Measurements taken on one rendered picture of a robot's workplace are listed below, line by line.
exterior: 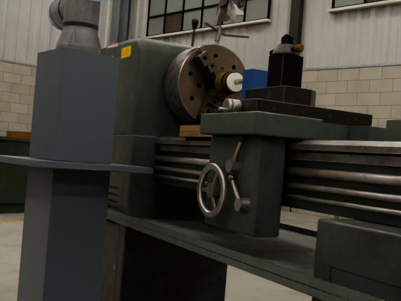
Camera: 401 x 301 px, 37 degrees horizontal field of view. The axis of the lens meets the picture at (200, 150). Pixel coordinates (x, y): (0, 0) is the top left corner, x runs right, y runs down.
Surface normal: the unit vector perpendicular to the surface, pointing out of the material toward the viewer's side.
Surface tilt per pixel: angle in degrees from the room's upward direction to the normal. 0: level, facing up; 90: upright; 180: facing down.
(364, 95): 90
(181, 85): 90
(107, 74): 90
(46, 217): 90
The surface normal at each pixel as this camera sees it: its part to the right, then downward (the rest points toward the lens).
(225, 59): 0.47, 0.03
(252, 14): -0.73, -0.07
